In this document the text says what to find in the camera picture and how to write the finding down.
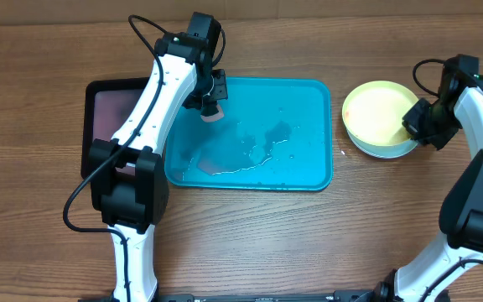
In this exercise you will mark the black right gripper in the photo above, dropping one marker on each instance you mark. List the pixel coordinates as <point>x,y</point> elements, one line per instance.
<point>437,138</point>

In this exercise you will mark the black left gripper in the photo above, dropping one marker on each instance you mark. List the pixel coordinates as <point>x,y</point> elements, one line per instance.
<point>220,94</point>

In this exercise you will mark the pink green sponge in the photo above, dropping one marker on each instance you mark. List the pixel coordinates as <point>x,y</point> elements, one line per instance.
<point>212,113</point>

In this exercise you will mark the light blue plate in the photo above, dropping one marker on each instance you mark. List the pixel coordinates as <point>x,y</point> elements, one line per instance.
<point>375,151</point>

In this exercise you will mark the yellow-green plate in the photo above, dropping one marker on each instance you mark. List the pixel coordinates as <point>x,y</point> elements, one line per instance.
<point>373,112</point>

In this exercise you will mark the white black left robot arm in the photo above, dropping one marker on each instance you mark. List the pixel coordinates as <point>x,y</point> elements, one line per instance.
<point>126,173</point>

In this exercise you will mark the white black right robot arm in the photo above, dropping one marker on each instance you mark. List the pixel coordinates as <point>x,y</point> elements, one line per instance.
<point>458,246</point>

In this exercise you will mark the teal plastic tray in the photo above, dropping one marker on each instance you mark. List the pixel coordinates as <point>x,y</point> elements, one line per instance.
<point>276,135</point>

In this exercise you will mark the black tray with water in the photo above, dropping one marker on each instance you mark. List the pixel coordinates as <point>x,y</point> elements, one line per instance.
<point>108,104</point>

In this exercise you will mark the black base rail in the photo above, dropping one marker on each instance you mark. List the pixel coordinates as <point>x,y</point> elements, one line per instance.
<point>337,296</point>

